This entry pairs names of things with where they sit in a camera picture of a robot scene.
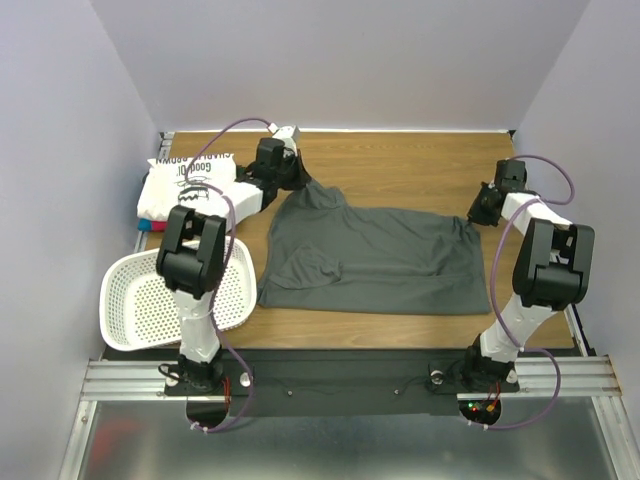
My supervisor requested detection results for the grey t shirt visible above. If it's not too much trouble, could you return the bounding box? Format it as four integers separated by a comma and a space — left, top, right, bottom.
258, 181, 490, 315

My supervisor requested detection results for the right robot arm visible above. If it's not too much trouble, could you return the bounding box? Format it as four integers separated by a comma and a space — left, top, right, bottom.
460, 155, 595, 390

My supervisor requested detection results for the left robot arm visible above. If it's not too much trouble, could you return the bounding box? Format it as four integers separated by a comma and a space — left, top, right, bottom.
156, 137, 310, 394

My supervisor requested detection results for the white printed folded t shirt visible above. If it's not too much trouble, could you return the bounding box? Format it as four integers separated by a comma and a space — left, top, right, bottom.
137, 153, 236, 221

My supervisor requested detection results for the red folded t shirt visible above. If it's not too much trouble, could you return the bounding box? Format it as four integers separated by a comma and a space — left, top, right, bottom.
148, 220, 167, 232

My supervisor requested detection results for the teal folded t shirt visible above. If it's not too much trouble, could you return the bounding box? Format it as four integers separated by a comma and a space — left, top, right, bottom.
138, 219, 154, 232

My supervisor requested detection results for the white perforated plastic basket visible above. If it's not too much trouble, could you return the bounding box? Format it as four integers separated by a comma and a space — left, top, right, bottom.
99, 239, 257, 351

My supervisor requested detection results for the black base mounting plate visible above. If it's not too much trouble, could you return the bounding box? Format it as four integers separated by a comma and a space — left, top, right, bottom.
164, 349, 520, 417

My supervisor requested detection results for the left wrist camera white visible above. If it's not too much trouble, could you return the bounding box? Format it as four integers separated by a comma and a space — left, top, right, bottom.
272, 125, 300, 152

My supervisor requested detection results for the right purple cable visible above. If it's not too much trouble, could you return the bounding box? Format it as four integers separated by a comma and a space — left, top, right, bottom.
467, 154, 576, 432

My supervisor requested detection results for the purple cable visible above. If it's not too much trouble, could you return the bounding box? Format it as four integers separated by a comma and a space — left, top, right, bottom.
183, 117, 284, 435
467, 154, 576, 432

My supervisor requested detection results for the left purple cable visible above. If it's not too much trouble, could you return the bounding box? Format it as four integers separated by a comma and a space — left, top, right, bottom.
183, 117, 284, 435

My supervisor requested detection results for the aluminium front rail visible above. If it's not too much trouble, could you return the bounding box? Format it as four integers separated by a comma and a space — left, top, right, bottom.
81, 357, 622, 401

